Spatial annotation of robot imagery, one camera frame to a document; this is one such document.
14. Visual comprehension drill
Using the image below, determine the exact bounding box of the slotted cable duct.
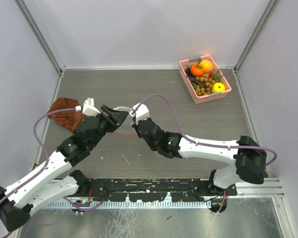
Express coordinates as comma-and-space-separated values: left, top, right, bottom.
44, 199, 212, 209

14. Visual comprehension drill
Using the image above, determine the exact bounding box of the orange peach toy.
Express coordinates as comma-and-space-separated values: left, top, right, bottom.
199, 59, 213, 73

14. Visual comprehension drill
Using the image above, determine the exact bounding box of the brown longan bunch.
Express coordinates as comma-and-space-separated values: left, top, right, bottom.
192, 75, 215, 96

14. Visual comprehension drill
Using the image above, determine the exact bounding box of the brown cloth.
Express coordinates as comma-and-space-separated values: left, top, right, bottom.
48, 97, 85, 133

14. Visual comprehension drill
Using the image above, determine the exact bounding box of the yellow lemon toy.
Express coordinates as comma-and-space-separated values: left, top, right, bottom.
211, 82, 226, 94

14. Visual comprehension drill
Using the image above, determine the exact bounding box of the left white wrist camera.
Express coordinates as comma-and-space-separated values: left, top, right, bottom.
75, 98, 100, 117

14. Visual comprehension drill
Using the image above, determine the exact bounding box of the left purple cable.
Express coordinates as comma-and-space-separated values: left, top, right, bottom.
0, 106, 110, 238

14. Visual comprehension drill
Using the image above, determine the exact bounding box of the dark grape bunch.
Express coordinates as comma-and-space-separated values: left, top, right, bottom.
185, 67, 193, 77

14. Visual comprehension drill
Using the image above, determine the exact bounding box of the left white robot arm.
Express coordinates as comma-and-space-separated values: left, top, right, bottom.
0, 105, 129, 233

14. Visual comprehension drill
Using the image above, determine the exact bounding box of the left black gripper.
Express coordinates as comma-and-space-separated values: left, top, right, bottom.
89, 105, 128, 149

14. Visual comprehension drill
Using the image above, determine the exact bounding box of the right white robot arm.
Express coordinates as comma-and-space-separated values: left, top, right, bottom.
132, 119, 267, 195

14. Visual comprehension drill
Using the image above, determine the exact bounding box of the red cherry with leaves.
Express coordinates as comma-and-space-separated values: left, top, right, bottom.
209, 69, 223, 83

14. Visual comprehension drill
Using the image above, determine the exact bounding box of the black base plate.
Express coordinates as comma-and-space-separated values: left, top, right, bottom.
86, 177, 238, 203

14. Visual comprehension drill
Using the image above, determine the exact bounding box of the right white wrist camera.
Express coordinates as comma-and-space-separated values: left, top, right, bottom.
129, 103, 150, 124

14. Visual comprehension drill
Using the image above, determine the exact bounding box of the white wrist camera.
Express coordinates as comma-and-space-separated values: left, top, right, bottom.
75, 98, 100, 117
129, 103, 150, 124

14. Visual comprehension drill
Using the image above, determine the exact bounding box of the orange persimmon toy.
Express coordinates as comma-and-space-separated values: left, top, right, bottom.
190, 63, 205, 77

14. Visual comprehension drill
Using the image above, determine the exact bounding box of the pink plastic basket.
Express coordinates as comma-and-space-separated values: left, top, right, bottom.
179, 55, 231, 104

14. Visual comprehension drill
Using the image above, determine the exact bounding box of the clear orange-zip bag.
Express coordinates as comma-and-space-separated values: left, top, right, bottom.
114, 106, 136, 136

